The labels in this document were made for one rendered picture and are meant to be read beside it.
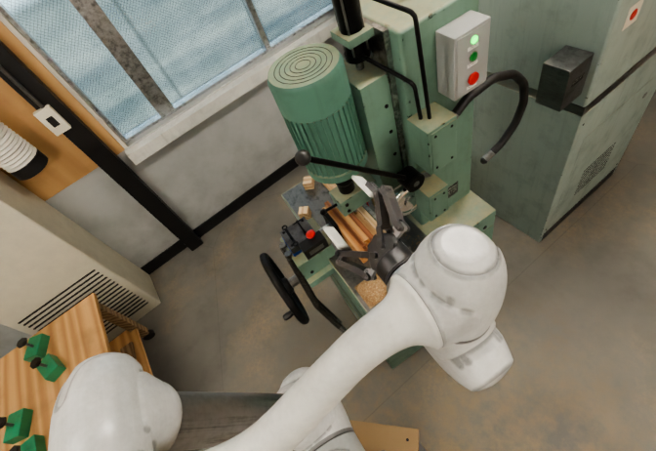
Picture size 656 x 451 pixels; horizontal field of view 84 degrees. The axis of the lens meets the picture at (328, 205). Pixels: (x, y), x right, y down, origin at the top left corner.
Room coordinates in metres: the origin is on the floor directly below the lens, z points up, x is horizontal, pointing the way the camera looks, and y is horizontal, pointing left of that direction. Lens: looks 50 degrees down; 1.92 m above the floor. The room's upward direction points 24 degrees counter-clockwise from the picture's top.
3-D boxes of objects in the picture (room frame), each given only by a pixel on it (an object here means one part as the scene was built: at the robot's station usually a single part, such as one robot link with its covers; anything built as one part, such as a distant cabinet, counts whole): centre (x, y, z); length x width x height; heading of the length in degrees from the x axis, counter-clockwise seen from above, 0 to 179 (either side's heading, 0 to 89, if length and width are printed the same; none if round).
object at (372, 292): (0.49, -0.04, 0.91); 0.12 x 0.09 x 0.03; 102
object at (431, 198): (0.64, -0.29, 1.02); 0.09 x 0.07 x 0.12; 12
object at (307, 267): (0.71, 0.11, 0.91); 0.15 x 0.14 x 0.09; 12
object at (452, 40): (0.68, -0.42, 1.40); 0.10 x 0.06 x 0.16; 102
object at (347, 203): (0.75, -0.09, 1.03); 0.14 x 0.07 x 0.09; 102
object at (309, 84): (0.75, -0.07, 1.35); 0.18 x 0.18 x 0.31
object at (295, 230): (0.71, 0.12, 0.99); 0.13 x 0.11 x 0.06; 12
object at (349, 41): (0.78, -0.21, 1.53); 0.08 x 0.08 x 0.17; 12
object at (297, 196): (0.73, 0.03, 0.87); 0.61 x 0.30 x 0.06; 12
